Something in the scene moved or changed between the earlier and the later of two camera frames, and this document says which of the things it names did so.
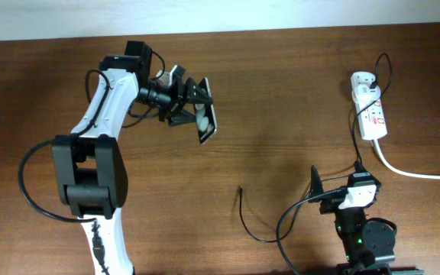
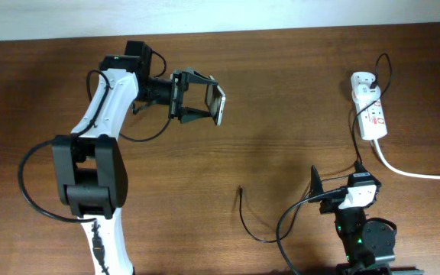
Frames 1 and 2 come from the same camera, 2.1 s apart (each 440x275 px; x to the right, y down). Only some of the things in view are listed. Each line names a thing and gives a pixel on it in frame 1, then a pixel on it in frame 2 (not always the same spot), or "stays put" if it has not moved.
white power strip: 370,114 stays put
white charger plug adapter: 364,94 stays put
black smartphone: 205,120 → 215,100
